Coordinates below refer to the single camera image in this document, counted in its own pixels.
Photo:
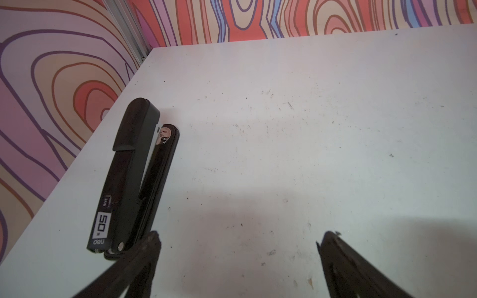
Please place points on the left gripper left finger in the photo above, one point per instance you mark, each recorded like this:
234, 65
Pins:
131, 275

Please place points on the black stapler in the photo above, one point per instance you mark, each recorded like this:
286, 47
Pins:
143, 153

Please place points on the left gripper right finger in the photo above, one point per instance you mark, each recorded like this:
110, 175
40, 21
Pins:
349, 275

